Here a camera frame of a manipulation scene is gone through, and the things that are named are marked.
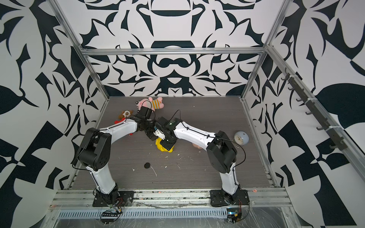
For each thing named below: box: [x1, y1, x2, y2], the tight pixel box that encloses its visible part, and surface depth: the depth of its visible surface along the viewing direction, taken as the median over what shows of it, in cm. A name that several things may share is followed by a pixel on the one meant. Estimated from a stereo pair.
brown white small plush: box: [118, 109, 134, 119], surface depth 107 cm
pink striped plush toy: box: [134, 96, 165, 113], surface depth 110 cm
